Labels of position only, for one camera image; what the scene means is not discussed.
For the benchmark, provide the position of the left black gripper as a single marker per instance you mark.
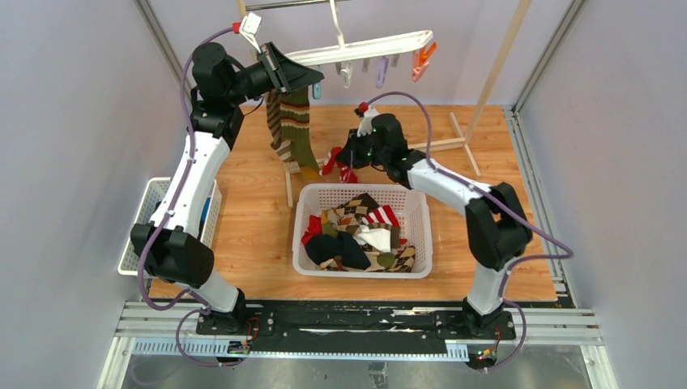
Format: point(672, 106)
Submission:
point(283, 73)

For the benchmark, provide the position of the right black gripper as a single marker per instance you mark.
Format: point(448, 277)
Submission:
point(349, 156)

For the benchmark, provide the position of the white plastic clip hanger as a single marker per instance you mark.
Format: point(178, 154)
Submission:
point(344, 52)

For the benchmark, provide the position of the red christmas sock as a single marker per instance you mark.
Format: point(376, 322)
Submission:
point(331, 162)

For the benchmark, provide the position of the olive green striped sock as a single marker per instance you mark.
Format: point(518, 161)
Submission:
point(294, 120)

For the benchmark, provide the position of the brown striped sock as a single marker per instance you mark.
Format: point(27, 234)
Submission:
point(275, 123)

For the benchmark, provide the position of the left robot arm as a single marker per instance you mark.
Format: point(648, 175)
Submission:
point(168, 244)

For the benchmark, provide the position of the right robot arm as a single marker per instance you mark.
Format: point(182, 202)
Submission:
point(494, 215)

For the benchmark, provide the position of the teal hanger clip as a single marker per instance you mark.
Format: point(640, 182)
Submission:
point(317, 87)

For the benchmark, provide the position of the pile of colourful socks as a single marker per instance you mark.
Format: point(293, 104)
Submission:
point(358, 235)

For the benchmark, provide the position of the orange hanger clip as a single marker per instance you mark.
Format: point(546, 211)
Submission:
point(421, 61)

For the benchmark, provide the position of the white centre laundry basket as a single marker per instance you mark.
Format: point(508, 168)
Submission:
point(410, 208)

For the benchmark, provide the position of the wooden clothes rack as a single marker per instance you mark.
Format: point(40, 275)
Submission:
point(463, 139)

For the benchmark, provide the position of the dark clothes in left basket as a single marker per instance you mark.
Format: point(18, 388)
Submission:
point(202, 235)

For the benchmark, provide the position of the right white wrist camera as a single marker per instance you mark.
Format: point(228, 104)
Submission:
point(366, 113)

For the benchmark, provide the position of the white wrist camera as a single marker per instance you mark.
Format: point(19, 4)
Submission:
point(366, 113)
point(249, 27)

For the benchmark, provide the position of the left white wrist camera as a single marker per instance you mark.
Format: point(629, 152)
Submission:
point(249, 27)

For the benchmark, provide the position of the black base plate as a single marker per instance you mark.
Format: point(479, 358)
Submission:
point(359, 327)

